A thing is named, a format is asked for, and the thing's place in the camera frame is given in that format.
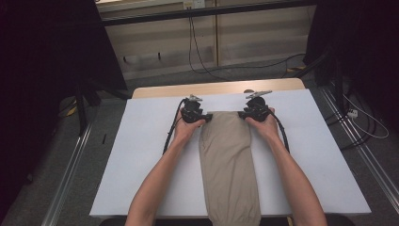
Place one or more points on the wooden table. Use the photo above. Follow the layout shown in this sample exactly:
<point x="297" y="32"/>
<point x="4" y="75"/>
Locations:
<point x="163" y="90"/>

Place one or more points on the small black stick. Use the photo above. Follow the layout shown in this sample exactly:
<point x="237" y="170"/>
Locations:
<point x="103" y="139"/>

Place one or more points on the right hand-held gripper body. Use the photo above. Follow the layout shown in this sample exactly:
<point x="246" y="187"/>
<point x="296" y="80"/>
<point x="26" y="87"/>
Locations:
<point x="257" y="109"/>

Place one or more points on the beige cabinet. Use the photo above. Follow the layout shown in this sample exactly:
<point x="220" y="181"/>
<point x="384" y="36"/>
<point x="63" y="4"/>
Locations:
<point x="260" y="37"/>

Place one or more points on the beige pants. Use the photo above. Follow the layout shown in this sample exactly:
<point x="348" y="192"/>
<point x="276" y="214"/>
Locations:
<point x="229" y="163"/>

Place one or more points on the person's right hand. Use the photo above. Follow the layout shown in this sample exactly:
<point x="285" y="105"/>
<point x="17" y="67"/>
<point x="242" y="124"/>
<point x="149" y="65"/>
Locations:
<point x="268" y="128"/>

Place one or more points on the black curtain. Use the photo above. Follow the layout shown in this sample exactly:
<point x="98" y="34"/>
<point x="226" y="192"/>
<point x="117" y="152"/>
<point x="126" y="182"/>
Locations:
<point x="363" y="47"/>
<point x="37" y="78"/>

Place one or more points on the white power adapter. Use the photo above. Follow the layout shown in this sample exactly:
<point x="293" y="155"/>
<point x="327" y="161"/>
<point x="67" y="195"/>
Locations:
<point x="353" y="113"/>

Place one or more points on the yellow tape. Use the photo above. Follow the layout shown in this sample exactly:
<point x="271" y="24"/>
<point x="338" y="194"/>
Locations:
<point x="296" y="68"/>
<point x="72" y="110"/>

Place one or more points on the white wall socket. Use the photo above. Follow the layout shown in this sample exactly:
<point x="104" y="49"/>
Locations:
<point x="194" y="3"/>

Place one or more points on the black stand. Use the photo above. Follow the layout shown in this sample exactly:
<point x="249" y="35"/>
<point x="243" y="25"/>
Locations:
<point x="337" y="84"/>
<point x="81" y="109"/>

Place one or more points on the aluminium floor rail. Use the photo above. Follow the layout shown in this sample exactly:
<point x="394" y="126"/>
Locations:
<point x="67" y="175"/>
<point x="360" y="147"/>

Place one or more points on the person's left hand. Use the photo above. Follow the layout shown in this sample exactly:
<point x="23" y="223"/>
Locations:
<point x="185" y="130"/>

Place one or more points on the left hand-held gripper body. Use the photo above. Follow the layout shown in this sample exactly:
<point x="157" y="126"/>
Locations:
<point x="192" y="111"/>

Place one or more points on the white board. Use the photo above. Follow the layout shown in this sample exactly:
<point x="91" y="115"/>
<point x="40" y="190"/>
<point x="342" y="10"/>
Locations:
<point x="141" y="132"/>

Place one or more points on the black horizontal bar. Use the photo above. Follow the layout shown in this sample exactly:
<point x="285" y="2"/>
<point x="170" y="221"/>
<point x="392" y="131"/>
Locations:
<point x="204" y="12"/>

